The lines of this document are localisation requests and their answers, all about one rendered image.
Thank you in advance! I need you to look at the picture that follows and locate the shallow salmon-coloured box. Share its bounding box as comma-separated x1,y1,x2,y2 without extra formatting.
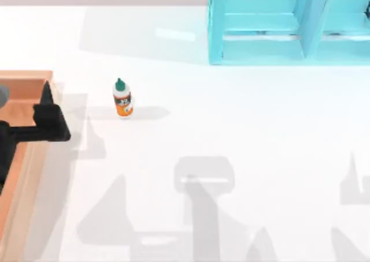
0,70,54,262

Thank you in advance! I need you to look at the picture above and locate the pale grey rounded box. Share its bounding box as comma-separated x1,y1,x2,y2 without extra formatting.
0,84,10,109

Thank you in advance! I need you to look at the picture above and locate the orange white bottle green cap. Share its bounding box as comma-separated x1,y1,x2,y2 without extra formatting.
112,77,135,119

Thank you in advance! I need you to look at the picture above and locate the light blue rack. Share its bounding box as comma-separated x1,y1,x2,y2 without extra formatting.
207,0,370,67

